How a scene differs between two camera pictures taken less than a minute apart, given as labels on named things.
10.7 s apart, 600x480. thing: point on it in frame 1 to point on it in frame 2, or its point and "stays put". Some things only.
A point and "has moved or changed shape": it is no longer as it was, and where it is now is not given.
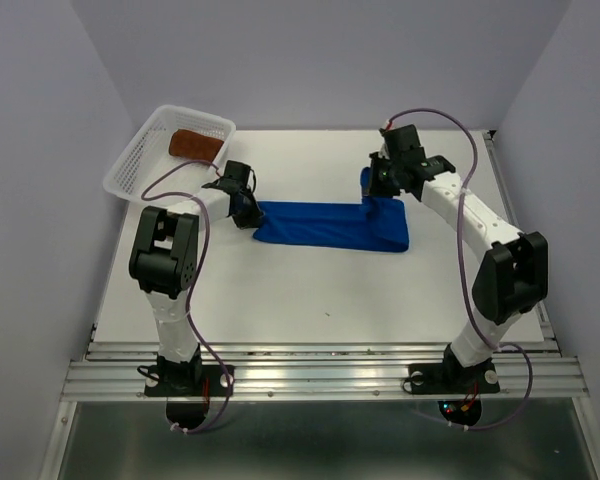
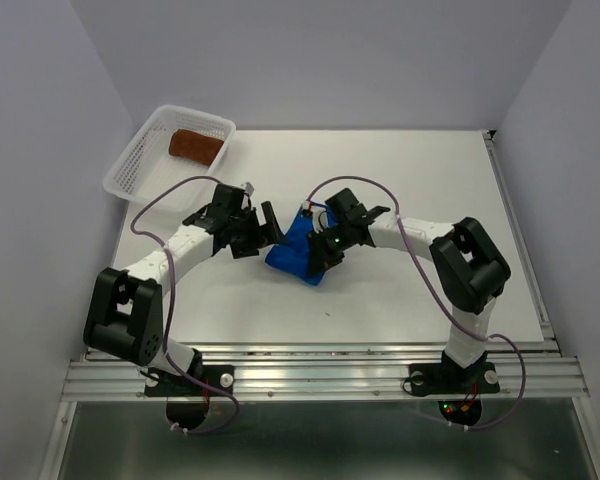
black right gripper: (376, 158) to (318, 252)
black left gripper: (252, 218) to (257, 239)
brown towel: (190, 144) stays put
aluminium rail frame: (318, 371) stays put
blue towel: (371, 224) has moved or changed shape
